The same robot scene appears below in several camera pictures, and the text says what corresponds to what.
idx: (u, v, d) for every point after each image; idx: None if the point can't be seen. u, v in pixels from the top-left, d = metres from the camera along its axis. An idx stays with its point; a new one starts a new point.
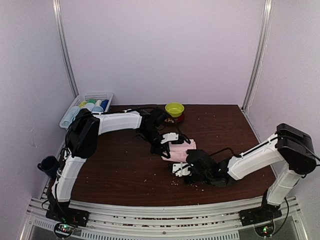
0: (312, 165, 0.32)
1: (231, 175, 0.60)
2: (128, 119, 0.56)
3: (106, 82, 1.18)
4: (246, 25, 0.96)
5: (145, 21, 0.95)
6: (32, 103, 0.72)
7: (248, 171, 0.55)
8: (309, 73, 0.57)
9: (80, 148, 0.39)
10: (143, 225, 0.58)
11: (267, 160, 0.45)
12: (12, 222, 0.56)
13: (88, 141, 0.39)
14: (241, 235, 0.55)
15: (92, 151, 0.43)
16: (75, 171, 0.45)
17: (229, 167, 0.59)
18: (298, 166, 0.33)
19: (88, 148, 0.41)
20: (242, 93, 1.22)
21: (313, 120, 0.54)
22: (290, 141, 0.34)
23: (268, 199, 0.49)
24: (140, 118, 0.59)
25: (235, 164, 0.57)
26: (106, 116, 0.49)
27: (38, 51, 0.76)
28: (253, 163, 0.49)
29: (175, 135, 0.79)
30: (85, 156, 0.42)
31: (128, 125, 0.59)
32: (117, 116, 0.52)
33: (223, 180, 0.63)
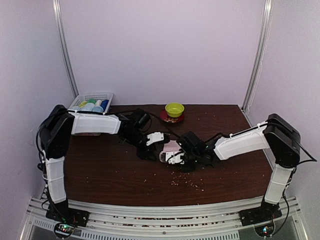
0: (295, 159, 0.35)
1: (216, 153, 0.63)
2: (105, 122, 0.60)
3: (106, 82, 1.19)
4: (246, 25, 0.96)
5: (146, 21, 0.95)
6: (32, 103, 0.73)
7: (233, 152, 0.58)
8: (309, 73, 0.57)
9: (49, 146, 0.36)
10: (143, 225, 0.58)
11: (250, 144, 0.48)
12: (12, 222, 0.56)
13: (59, 139, 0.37)
14: (241, 236, 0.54)
15: (64, 151, 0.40)
16: (58, 170, 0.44)
17: (216, 146, 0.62)
18: (281, 158, 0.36)
19: (59, 147, 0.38)
20: (242, 94, 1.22)
21: (313, 120, 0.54)
22: (280, 132, 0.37)
23: (265, 197, 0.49)
24: (118, 123, 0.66)
25: (222, 143, 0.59)
26: (81, 116, 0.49)
27: (38, 51, 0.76)
28: (239, 145, 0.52)
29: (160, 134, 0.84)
30: (56, 156, 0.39)
31: (103, 128, 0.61)
32: (92, 116, 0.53)
33: (208, 156, 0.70)
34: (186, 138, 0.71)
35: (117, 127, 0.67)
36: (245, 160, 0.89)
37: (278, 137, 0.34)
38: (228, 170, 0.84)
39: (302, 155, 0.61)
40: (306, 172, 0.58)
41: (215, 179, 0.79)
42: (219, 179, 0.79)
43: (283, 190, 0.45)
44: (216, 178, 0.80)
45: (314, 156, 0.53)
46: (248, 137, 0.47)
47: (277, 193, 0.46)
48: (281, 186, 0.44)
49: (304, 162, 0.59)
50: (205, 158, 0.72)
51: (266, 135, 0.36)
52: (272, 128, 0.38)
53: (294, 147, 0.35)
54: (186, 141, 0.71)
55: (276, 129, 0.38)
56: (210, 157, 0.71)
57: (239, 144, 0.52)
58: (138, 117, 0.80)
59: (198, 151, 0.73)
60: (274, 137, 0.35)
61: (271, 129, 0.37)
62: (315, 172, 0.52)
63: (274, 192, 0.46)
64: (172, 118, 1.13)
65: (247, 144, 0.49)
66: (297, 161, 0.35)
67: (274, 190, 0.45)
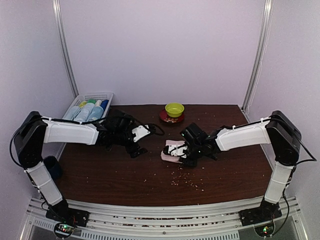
0: (294, 157, 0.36)
1: (217, 143, 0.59)
2: (81, 131, 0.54)
3: (106, 82, 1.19)
4: (246, 25, 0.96)
5: (146, 21, 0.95)
6: (32, 103, 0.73)
7: (234, 144, 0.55)
8: (309, 73, 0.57)
9: (20, 154, 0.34)
10: (143, 225, 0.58)
11: (253, 138, 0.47)
12: (12, 222, 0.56)
13: (32, 148, 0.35)
14: (241, 236, 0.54)
15: (36, 161, 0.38)
16: (42, 175, 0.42)
17: (218, 136, 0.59)
18: (281, 154, 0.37)
19: (31, 156, 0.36)
20: (242, 94, 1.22)
21: (313, 120, 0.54)
22: (282, 129, 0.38)
23: (265, 197, 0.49)
24: (96, 133, 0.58)
25: (224, 133, 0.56)
26: (57, 123, 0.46)
27: (38, 52, 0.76)
28: (242, 138, 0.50)
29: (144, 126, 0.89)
30: (28, 165, 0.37)
31: (80, 139, 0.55)
32: (69, 125, 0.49)
33: (209, 145, 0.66)
34: (189, 129, 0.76)
35: (95, 136, 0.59)
36: (246, 160, 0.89)
37: (279, 132, 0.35)
38: (228, 170, 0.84)
39: (301, 155, 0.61)
40: (306, 172, 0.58)
41: (215, 179, 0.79)
42: (219, 179, 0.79)
43: (284, 190, 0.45)
44: (216, 178, 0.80)
45: (314, 156, 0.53)
46: (252, 130, 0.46)
47: (277, 192, 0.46)
48: (282, 186, 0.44)
49: (304, 163, 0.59)
50: (206, 147, 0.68)
51: (269, 130, 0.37)
52: (276, 123, 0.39)
53: (294, 145, 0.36)
54: (189, 131, 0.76)
55: (279, 125, 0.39)
56: (212, 147, 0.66)
57: (242, 137, 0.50)
58: (116, 120, 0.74)
59: (200, 141, 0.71)
60: (275, 133, 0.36)
61: (274, 124, 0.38)
62: (315, 172, 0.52)
63: (274, 192, 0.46)
64: (172, 118, 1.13)
65: (250, 137, 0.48)
66: (295, 158, 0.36)
67: (274, 190, 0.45)
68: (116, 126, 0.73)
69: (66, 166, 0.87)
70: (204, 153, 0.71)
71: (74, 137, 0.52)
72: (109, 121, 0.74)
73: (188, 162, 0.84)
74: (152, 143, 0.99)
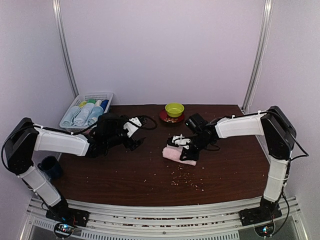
0: (286, 151, 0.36)
1: (217, 131, 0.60)
2: (73, 143, 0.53)
3: (106, 82, 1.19)
4: (246, 25, 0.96)
5: (146, 21, 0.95)
6: (32, 103, 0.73)
7: (232, 133, 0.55)
8: (309, 73, 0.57)
9: (10, 161, 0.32)
10: (143, 225, 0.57)
11: (248, 128, 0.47)
12: (12, 222, 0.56)
13: (23, 154, 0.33)
14: (241, 235, 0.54)
15: (26, 167, 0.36)
16: (36, 178, 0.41)
17: (218, 122, 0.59)
18: (273, 147, 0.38)
19: (21, 163, 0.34)
20: (242, 94, 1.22)
21: (313, 120, 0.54)
22: (277, 123, 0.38)
23: (264, 194, 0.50)
24: (86, 144, 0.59)
25: (224, 121, 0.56)
26: (48, 132, 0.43)
27: (38, 52, 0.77)
28: (239, 126, 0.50)
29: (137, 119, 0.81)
30: (18, 171, 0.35)
31: (70, 149, 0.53)
32: (61, 136, 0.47)
33: (209, 132, 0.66)
34: (192, 119, 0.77)
35: (85, 148, 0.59)
36: (245, 160, 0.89)
37: (273, 124, 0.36)
38: (228, 170, 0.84)
39: (301, 155, 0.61)
40: (306, 172, 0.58)
41: (215, 179, 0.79)
42: (219, 179, 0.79)
43: (283, 187, 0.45)
44: (216, 178, 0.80)
45: (314, 156, 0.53)
46: (247, 119, 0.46)
47: (275, 190, 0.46)
48: (279, 182, 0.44)
49: (304, 163, 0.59)
50: (206, 134, 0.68)
51: (263, 121, 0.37)
52: (271, 115, 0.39)
53: (287, 139, 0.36)
54: (192, 121, 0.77)
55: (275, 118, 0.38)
56: (211, 133, 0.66)
57: (239, 125, 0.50)
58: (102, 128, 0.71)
59: (200, 128, 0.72)
60: (268, 124, 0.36)
61: (269, 116, 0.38)
62: (315, 172, 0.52)
63: (272, 189, 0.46)
64: (172, 118, 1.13)
65: (245, 127, 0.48)
66: (286, 153, 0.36)
67: (272, 187, 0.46)
68: (103, 134, 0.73)
69: (67, 165, 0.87)
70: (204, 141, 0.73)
71: (65, 147, 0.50)
72: (96, 131, 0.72)
73: (189, 155, 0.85)
74: (153, 143, 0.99)
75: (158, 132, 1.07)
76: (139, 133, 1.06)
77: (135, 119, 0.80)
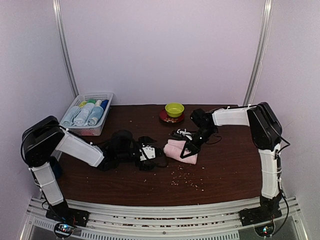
0: (268, 142, 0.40)
1: (212, 118, 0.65)
2: (88, 151, 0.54)
3: (106, 82, 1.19)
4: (246, 25, 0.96)
5: (146, 21, 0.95)
6: (32, 102, 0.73)
7: (225, 122, 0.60)
8: (309, 73, 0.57)
9: (28, 153, 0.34)
10: (143, 225, 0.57)
11: (237, 119, 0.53)
12: (12, 222, 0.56)
13: (42, 149, 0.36)
14: (241, 236, 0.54)
15: (42, 162, 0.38)
16: (46, 175, 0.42)
17: (215, 111, 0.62)
18: (257, 137, 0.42)
19: (38, 157, 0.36)
20: (242, 94, 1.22)
21: (313, 120, 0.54)
22: (262, 116, 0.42)
23: (262, 192, 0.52)
24: (102, 157, 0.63)
25: (219, 110, 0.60)
26: (72, 136, 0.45)
27: (38, 52, 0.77)
28: (230, 117, 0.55)
29: (152, 150, 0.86)
30: (33, 164, 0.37)
31: (85, 157, 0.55)
32: (81, 142, 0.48)
33: (206, 119, 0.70)
34: (195, 112, 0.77)
35: (99, 159, 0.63)
36: (245, 160, 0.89)
37: (256, 116, 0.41)
38: (228, 170, 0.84)
39: (301, 155, 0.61)
40: (306, 172, 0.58)
41: (215, 179, 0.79)
42: (219, 179, 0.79)
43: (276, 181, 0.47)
44: (216, 178, 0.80)
45: (314, 156, 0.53)
46: (237, 111, 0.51)
47: (269, 185, 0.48)
48: (272, 177, 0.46)
49: (305, 163, 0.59)
50: (204, 121, 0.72)
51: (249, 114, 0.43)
52: (257, 109, 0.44)
53: (269, 131, 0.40)
54: (194, 115, 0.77)
55: (261, 111, 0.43)
56: (208, 121, 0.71)
57: (231, 116, 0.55)
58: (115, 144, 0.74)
59: (200, 117, 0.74)
60: (252, 116, 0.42)
61: (255, 109, 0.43)
62: (315, 172, 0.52)
63: (268, 185, 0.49)
64: (172, 118, 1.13)
65: (235, 118, 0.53)
66: (268, 143, 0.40)
67: (268, 182, 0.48)
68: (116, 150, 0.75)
69: (67, 165, 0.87)
70: (205, 130, 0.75)
71: (83, 154, 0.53)
72: (109, 146, 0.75)
73: (192, 148, 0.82)
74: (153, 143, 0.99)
75: (158, 132, 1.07)
76: (139, 133, 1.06)
77: (150, 148, 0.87)
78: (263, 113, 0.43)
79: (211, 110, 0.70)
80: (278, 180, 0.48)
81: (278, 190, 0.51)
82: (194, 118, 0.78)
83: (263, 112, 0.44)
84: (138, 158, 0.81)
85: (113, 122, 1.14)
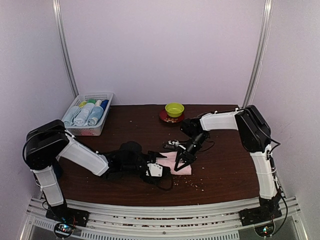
0: (257, 145, 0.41)
1: (200, 123, 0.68)
2: (94, 160, 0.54)
3: (106, 82, 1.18)
4: (246, 25, 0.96)
5: (146, 21, 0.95)
6: (32, 103, 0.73)
7: (213, 126, 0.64)
8: (309, 73, 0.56)
9: (30, 156, 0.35)
10: (143, 225, 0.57)
11: (225, 123, 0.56)
12: (12, 222, 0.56)
13: (44, 154, 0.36)
14: (241, 235, 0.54)
15: (43, 166, 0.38)
16: (47, 178, 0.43)
17: (202, 116, 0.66)
18: (246, 141, 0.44)
19: (39, 160, 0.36)
20: (242, 94, 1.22)
21: (313, 120, 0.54)
22: (250, 120, 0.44)
23: (261, 194, 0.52)
24: (106, 167, 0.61)
25: (206, 115, 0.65)
26: (77, 143, 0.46)
27: (38, 52, 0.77)
28: (219, 121, 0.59)
29: (159, 168, 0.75)
30: (34, 166, 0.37)
31: (89, 166, 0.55)
32: (85, 150, 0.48)
33: (194, 124, 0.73)
34: (182, 122, 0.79)
35: (104, 170, 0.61)
36: (245, 160, 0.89)
37: (244, 121, 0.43)
38: (228, 170, 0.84)
39: (301, 156, 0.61)
40: (306, 172, 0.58)
41: (215, 179, 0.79)
42: (219, 179, 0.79)
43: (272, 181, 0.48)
44: (216, 178, 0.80)
45: (314, 156, 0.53)
46: (225, 115, 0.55)
47: (267, 186, 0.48)
48: (268, 176, 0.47)
49: (305, 164, 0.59)
50: (192, 127, 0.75)
51: (237, 118, 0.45)
52: (246, 113, 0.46)
53: (258, 134, 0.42)
54: (183, 125, 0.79)
55: (249, 116, 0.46)
56: (197, 125, 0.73)
57: (219, 120, 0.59)
58: (123, 155, 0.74)
59: (189, 125, 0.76)
60: (241, 120, 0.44)
61: (243, 113, 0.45)
62: (315, 172, 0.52)
63: (265, 186, 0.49)
64: (172, 118, 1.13)
65: (223, 122, 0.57)
66: (257, 146, 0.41)
67: (265, 183, 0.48)
68: (122, 160, 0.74)
69: (67, 165, 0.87)
70: (199, 136, 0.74)
71: (87, 162, 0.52)
72: (116, 156, 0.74)
73: (188, 157, 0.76)
74: (152, 143, 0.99)
75: (158, 132, 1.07)
76: (139, 133, 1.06)
77: (160, 167, 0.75)
78: (251, 117, 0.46)
79: (197, 116, 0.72)
80: (274, 180, 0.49)
81: (276, 189, 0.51)
82: (184, 127, 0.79)
83: (251, 116, 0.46)
84: (143, 172, 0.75)
85: (113, 123, 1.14)
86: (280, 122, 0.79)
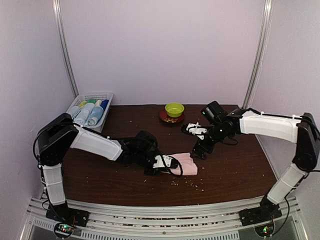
0: (313, 164, 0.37)
1: (240, 126, 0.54)
2: (107, 147, 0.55)
3: (106, 82, 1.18)
4: (246, 24, 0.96)
5: (146, 21, 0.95)
6: (32, 103, 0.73)
7: (258, 131, 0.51)
8: (309, 73, 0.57)
9: (43, 153, 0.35)
10: (143, 225, 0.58)
11: (275, 131, 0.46)
12: (12, 222, 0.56)
13: (54, 149, 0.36)
14: (241, 236, 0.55)
15: (57, 160, 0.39)
16: (55, 175, 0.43)
17: (246, 117, 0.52)
18: (300, 158, 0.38)
19: (53, 156, 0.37)
20: (242, 93, 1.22)
21: (313, 120, 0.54)
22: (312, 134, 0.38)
23: (268, 195, 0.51)
24: (120, 150, 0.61)
25: (251, 116, 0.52)
26: (87, 132, 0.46)
27: (38, 52, 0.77)
28: (268, 127, 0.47)
29: (168, 158, 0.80)
30: (48, 163, 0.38)
31: (104, 153, 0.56)
32: (96, 137, 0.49)
33: (231, 123, 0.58)
34: (211, 109, 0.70)
35: (118, 153, 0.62)
36: (245, 160, 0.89)
37: (309, 137, 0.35)
38: (228, 170, 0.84)
39: None
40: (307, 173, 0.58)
41: (215, 179, 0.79)
42: (219, 179, 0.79)
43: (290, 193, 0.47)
44: (216, 178, 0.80)
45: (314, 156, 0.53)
46: (279, 123, 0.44)
47: (280, 192, 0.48)
48: (287, 188, 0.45)
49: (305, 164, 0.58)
50: (227, 126, 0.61)
51: (299, 131, 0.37)
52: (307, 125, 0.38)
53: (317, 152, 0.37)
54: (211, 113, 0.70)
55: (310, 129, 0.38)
56: (234, 125, 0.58)
57: (271, 126, 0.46)
58: (140, 142, 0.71)
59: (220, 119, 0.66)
60: (304, 136, 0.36)
61: (307, 126, 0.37)
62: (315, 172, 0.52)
63: (279, 191, 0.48)
64: (172, 118, 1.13)
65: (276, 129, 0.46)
66: (313, 166, 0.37)
67: (280, 189, 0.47)
68: (138, 146, 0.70)
69: (67, 165, 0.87)
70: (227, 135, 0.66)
71: (100, 150, 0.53)
72: (133, 141, 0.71)
73: (201, 148, 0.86)
74: None
75: (158, 132, 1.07)
76: None
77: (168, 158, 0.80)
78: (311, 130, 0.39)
79: (235, 113, 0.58)
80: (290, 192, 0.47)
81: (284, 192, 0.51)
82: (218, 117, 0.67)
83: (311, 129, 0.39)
84: (151, 165, 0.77)
85: (113, 122, 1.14)
86: None
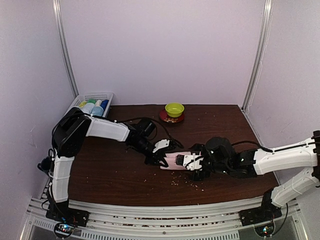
0: None
1: (254, 169, 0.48)
2: (115, 129, 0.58)
3: (106, 82, 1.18)
4: (247, 24, 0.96)
5: (146, 21, 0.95)
6: (32, 103, 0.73)
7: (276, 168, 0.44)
8: (309, 73, 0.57)
9: (63, 146, 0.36)
10: (143, 225, 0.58)
11: (294, 163, 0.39)
12: (12, 222, 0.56)
13: (73, 140, 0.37)
14: (241, 236, 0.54)
15: (75, 152, 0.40)
16: (66, 169, 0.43)
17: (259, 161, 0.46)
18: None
19: (72, 147, 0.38)
20: (242, 93, 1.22)
21: (313, 120, 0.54)
22: None
23: (273, 200, 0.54)
24: (127, 131, 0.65)
25: (264, 157, 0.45)
26: (97, 120, 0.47)
27: (38, 52, 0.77)
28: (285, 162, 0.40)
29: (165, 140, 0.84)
30: (68, 155, 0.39)
31: (113, 135, 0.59)
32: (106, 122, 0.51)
33: (244, 171, 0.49)
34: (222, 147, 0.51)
35: (126, 134, 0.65)
36: None
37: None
38: None
39: None
40: None
41: (215, 179, 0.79)
42: (219, 179, 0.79)
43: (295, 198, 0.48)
44: (216, 179, 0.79)
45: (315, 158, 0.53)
46: (291, 155, 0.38)
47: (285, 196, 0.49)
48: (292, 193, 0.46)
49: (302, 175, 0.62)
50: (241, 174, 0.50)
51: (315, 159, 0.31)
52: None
53: None
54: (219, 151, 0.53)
55: None
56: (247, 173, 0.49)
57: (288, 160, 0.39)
58: (144, 125, 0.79)
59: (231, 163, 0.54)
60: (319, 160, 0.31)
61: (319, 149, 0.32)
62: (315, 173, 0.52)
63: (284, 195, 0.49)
64: (172, 118, 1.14)
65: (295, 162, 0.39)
66: None
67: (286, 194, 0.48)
68: (143, 129, 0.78)
69: None
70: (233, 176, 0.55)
71: (110, 133, 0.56)
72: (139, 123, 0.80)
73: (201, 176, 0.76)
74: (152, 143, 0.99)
75: (158, 132, 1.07)
76: None
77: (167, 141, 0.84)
78: None
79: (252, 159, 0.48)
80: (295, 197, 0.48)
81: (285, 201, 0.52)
82: (227, 163, 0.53)
83: None
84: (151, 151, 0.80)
85: None
86: (280, 122, 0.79)
